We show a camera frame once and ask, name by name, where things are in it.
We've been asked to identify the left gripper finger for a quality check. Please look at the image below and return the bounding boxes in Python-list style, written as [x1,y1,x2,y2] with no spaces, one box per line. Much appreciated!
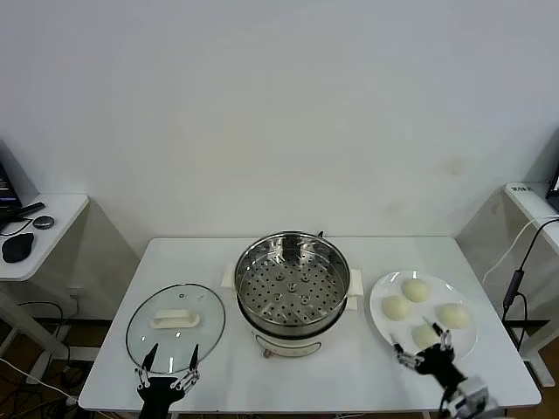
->
[134,343,159,390]
[170,343,202,391]

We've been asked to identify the perforated steel steamer basket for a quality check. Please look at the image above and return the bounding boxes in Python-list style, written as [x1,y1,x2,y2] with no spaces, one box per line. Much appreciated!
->
[221,230,365,333]

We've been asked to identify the black cable with adapter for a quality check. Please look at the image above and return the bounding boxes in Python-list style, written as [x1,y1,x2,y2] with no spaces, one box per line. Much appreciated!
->
[501,217,559,350]

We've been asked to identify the glass lid with cream handle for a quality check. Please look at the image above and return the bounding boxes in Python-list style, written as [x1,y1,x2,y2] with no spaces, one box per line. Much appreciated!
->
[125,283,227,375]

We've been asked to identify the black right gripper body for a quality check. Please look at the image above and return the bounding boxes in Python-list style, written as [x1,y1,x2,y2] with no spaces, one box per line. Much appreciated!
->
[414,344,466,388]

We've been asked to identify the dark laptop with purple screen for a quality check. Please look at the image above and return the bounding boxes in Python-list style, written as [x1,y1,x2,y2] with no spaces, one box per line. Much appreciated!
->
[0,161,22,222]

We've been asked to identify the white steamed baozi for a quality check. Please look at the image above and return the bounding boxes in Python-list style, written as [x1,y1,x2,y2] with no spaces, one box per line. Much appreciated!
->
[401,278,430,303]
[438,302,471,329]
[382,295,411,323]
[411,323,440,350]

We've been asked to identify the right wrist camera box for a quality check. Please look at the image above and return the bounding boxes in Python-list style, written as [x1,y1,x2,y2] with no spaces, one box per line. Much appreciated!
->
[458,375,490,409]

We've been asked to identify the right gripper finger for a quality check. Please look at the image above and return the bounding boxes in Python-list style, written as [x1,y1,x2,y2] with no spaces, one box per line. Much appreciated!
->
[420,317,453,353]
[390,333,423,368]

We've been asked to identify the white round plate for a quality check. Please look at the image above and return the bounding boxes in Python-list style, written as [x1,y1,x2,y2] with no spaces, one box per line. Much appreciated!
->
[369,270,480,361]

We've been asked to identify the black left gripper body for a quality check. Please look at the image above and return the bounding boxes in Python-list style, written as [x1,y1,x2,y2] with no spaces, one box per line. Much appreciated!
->
[136,375,187,419]

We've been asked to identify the cream electric cooker pot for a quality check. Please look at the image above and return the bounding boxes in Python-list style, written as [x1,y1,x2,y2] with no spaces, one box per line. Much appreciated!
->
[237,292,360,360]

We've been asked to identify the white cable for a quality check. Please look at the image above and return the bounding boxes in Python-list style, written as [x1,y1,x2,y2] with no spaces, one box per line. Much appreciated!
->
[481,216,559,285]

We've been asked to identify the white side desk with label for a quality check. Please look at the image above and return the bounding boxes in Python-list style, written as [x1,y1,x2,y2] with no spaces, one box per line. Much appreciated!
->
[456,181,559,389]

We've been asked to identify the black computer mouse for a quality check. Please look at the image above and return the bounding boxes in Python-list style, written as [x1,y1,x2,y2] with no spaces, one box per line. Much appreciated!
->
[2,232,36,264]

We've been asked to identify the white side desk with laptop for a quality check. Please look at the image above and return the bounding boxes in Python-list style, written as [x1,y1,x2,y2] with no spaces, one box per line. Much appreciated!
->
[0,193,91,376]

